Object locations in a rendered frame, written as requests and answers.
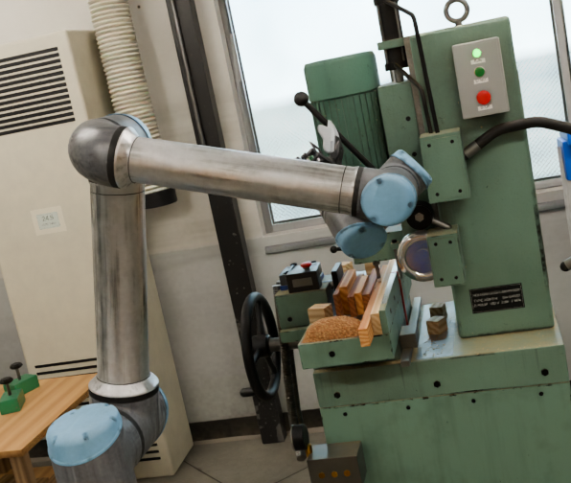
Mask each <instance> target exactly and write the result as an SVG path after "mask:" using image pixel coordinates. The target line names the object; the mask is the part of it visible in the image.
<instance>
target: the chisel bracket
mask: <svg viewBox="0 0 571 483"><path fill-rule="evenodd" d="M385 230H386V233H387V239H386V243H385V244H384V246H383V247H382V248H381V249H380V250H379V251H378V252H377V253H376V254H375V255H373V256H371V257H368V258H364V259H354V264H355V265H361V264H367V263H373V265H380V261H387V260H394V259H396V258H395V252H394V249H391V242H392V240H394V239H396V240H397V242H401V240H402V239H403V234H402V230H401V225H396V226H389V227H387V228H386V229H385Z"/></svg>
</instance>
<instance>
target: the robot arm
mask: <svg viewBox="0 0 571 483"><path fill-rule="evenodd" d="M317 129H318V132H319V134H320V135H321V137H322V139H323V148H324V151H325V152H326V153H328V154H329V155H330V156H327V157H326V156H324V155H323V154H322V152H321V150H320V149H319V148H318V147H317V146H316V145H314V144H313V143H311V142H309V143H310V144H311V146H312V147H313V149H309V151H308V152H307V153H304V154H303V155H302V156H301V158H300V157H298V156H297V157H296V158H288V157H282V156H275V155H268V154H261V153H255V152H248V151H240V150H233V149H221V148H214V147H207V146H200V145H194V144H187V143H180V142H173V141H166V140H159V139H152V138H151V135H150V133H149V130H148V128H147V127H146V125H145V124H144V123H143V122H142V121H141V120H139V119H138V118H136V117H134V116H132V115H128V114H121V113H113V114H108V115H106V116H104V117H101V118H97V119H91V120H88V121H85V122H83V123H81V124H80V125H79V126H77V128H76V129H75V130H74V131H73V133H72V134H71V137H70V139H69V143H68V154H69V158H70V161H71V163H72V165H73V167H74V168H75V169H76V171H77V172H78V173H79V174H81V175H82V176H83V177H85V178H86V179H88V183H89V184H90V205H91V228H92V252H93V275H94V298H95V322H96V345H97V369H98V374H97V375H96V376H95V377H94V378H93V379H91V380H90V381H89V384H88V391H89V404H88V405H84V406H82V407H81V408H80V409H78V410H76V409H73V410H71V411H69V412H67V413H65V414H63V415H62V416H60V417H59V418H57V419H56V420H55V421H54V422H53V423H52V424H51V426H50V427H49V428H48V430H47V434H46V440H47V445H48V454H49V457H50V459H51V462H52V466H53V469H54V473H55V477H56V480H57V483H137V479H136V475H135V471H134V468H135V467H136V466H137V464H138V463H139V462H140V460H141V459H142V458H143V456H144V455H145V454H146V452H147V451H148V450H149V448H150V447H151V446H152V445H153V443H154V442H155V441H156V440H157V439H158V438H159V437H160V435H161V434H162V432H163V430H164V428H165V425H166V423H167V420H168V418H169V404H168V401H167V398H166V396H165V394H164V392H163V391H162V389H161V388H160V387H159V379H158V378H157V377H156V376H155V375H154V374H152V372H151V371H150V370H149V350H148V277H147V240H146V203H145V184H148V185H154V186H160V187H167V188H173V189H179V190H186V191H192V192H199V193H205V194H211V195H218V196H230V197H236V198H243V199H249V200H256V201H262V202H268V203H275V204H282V205H287V206H294V207H300V208H307V209H313V210H318V211H319V213H320V215H321V216H322V221H323V222H325V223H326V224H327V226H328V227H329V229H330V231H331V233H332V235H333V237H334V238H335V242H336V244H337V245H338V246H339V247H340V248H341V250H342V251H343V253H344V254H345V255H347V256H348V257H350V258H354V259H364V258H368V257H371V256H373V255H375V254H376V253H377V252H378V251H379V250H380V249H381V248H382V247H383V246H384V244H385V243H386V239H387V233H386V230H385V229H386V228H387V227H389V226H394V225H398V224H400V223H402V222H403V221H405V220H406V219H408V218H409V217H410V216H411V214H412V213H413V211H414V210H415V207H416V204H417V199H418V197H419V195H420V194H421V193H422V192H423V191H424V190H427V188H428V186H429V185H430V184H431V182H432V177H431V176H430V175H429V174H428V172H427V171H426V170H425V169H424V168H423V167H422V166H421V165H420V164H419V163H417V162H416V161H415V160H414V159H413V158H412V157H411V156H410V155H409V154H407V153H406V152H405V151H404V150H402V149H399V150H397V151H396V152H395V153H394V154H391V155H390V158H389V159H388V160H387V161H386V162H385V163H384V164H383V165H382V166H381V167H380V168H379V169H373V168H366V167H359V166H357V167H350V166H343V165H342V159H343V154H344V150H343V146H342V142H341V139H340V138H339V135H338V132H337V130H336V128H335V126H334V124H333V123H332V122H331V121H330V120H328V125H327V126H322V125H319V126H318V128H317ZM316 149H318V151H319V152H320V153H319V152H318V151H317V150H316Z"/></svg>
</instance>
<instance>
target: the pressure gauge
mask: <svg viewBox="0 0 571 483"><path fill-rule="evenodd" d="M290 441H291V445H292V448H293V450H294V451H301V450H305V451H306V455H307V457H308V455H309V454H311V453H312V448H311V444H310V443H309V437H308V428H307V426H306V425H305V424H301V425H292V426H291V429H290Z"/></svg>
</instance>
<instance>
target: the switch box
mask: <svg viewBox="0 0 571 483"><path fill-rule="evenodd" d="M476 48H478V49H480V50H481V52H482V54H481V56H480V57H474V56H473V55H472V51H473V50H474V49H476ZM452 54H453V59H454V66H455V72H456V78H457V83H458V90H459V96H460V102H461V107H462V114H463V118H464V119H470V118H475V117H481V116H486V115H492V114H496V113H502V112H507V111H510V107H509V100H508V94H507V87H506V81H505V75H504V68H503V61H502V56H501V49H500V42H499V37H497V36H496V37H491V38H486V39H481V40H476V41H471V42H467V43H462V44H457V45H453V46H452ZM479 58H485V61H486V62H482V63H477V64H471V62H470V61H471V60H475V59H479ZM477 66H482V67H484V68H485V70H486V73H485V75H484V76H483V77H482V78H477V77H476V76H475V75H474V69H475V68H476V67H477ZM483 78H488V80H489V81H487V82H482V83H477V84H474V80H479V79H483ZM482 90H486V91H488V92H489V93H490V94H491V100H490V101H489V102H488V103H486V104H480V103H478V102H477V99H476V97H477V94H478V93H479V92H480V91H482ZM489 104H492V108H491V109H486V110H480V111H478V106H483V105H489Z"/></svg>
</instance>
